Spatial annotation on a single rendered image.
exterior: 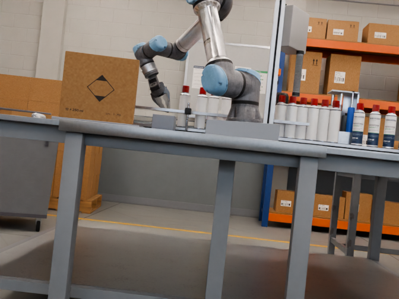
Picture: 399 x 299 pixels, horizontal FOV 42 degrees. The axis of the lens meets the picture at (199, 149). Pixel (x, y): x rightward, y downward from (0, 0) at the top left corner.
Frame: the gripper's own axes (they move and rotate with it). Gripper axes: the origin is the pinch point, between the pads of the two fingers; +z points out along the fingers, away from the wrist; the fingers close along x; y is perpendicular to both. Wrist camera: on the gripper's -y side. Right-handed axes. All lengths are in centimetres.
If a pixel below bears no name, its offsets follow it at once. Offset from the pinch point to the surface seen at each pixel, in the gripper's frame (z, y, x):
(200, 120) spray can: 11.6, -1.8, -12.9
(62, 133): -1, -61, 36
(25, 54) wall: -205, 450, 173
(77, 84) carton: -19, -44, 27
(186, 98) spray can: -0.9, -1.7, -11.0
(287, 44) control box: -3, -17, -62
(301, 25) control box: -9, -10, -74
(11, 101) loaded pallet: -113, 295, 165
